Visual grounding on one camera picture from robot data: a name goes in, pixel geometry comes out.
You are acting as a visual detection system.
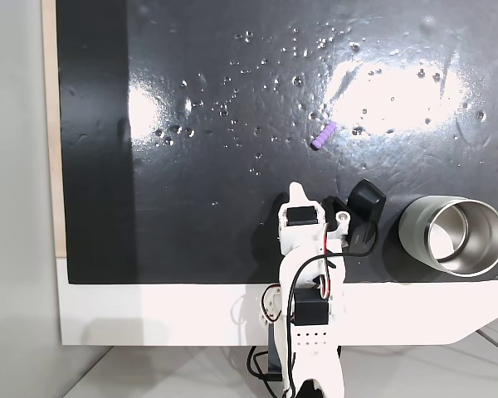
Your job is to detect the purple ribbed pen grip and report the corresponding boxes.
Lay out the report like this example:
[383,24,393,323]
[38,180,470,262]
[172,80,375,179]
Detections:
[310,122,338,151]

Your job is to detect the stainless steel cup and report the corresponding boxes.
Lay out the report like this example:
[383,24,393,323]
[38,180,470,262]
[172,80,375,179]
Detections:
[398,195,498,278]

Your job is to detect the black rubber mat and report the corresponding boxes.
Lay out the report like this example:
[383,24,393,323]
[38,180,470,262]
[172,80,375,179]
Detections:
[56,0,498,286]

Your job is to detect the pale wooden board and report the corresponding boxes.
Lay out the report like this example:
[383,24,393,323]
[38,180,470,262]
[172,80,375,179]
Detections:
[41,0,67,259]

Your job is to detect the black camera box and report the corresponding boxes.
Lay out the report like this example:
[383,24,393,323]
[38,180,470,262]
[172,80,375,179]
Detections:
[343,178,388,255]

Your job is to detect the black power cable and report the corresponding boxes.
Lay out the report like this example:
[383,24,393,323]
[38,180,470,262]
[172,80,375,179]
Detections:
[247,345,284,389]

